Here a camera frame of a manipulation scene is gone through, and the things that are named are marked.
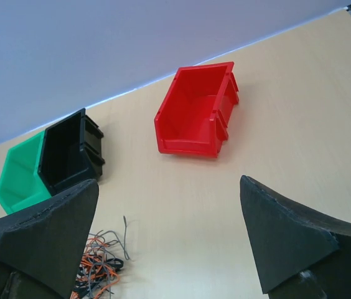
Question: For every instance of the black plastic bin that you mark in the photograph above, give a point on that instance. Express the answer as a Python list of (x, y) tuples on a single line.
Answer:
[(71, 152)]

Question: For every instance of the red plastic bin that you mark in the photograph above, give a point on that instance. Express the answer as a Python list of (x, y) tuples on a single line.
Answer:
[(194, 115)]

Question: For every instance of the green plastic bin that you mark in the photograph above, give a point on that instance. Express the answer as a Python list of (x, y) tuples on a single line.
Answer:
[(20, 183)]

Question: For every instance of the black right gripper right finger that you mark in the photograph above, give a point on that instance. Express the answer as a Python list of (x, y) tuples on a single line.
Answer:
[(299, 252)]

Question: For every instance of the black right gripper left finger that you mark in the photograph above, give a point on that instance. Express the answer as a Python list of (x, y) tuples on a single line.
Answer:
[(41, 246)]

